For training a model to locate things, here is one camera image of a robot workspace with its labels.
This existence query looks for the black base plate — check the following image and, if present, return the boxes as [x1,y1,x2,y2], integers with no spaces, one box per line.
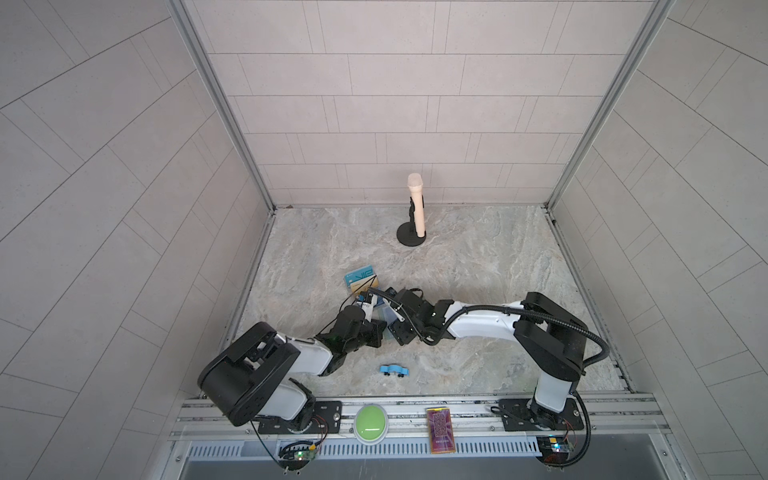
[492,397,585,432]
[256,401,343,435]

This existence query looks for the blue toy car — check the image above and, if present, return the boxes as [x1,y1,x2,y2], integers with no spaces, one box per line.
[379,364,410,378]

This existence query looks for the purple patterned card box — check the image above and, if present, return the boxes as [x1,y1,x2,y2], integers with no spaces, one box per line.
[426,407,456,454]

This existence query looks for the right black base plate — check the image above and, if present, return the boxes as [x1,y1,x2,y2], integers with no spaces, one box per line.
[492,397,585,432]

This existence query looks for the thin black camera cable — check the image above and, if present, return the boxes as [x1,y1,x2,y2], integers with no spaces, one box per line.
[317,287,373,337]

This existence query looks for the teal card in stand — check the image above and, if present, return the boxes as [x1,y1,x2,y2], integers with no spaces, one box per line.
[344,265,375,287]

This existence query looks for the black corrugated cable conduit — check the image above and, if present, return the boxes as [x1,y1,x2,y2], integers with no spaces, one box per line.
[367,287,611,468]

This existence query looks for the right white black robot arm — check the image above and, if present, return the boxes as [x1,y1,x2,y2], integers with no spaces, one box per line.
[377,288,610,415]

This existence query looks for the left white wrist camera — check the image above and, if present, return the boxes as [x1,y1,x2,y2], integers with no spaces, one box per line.
[358,292,379,321]

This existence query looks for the left green circuit board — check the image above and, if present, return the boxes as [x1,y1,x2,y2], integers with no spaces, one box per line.
[278,440,320,462]

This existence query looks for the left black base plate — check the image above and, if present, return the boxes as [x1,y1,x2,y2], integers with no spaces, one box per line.
[256,401,343,435]

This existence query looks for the black round microphone stand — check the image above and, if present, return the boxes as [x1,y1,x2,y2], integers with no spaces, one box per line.
[396,200,426,247]

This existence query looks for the gold card in stand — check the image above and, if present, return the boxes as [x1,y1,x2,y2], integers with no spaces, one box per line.
[349,275,378,295]

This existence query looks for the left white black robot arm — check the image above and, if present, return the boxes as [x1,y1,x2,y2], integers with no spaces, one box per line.
[197,306,387,431]

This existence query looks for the green circuit board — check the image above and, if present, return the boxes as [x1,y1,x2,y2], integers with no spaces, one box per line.
[278,440,320,462]
[536,436,573,464]

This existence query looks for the right green circuit board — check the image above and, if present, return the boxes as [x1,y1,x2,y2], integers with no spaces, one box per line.
[536,436,573,464]

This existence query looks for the green round button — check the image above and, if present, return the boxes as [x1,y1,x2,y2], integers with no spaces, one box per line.
[353,404,389,445]

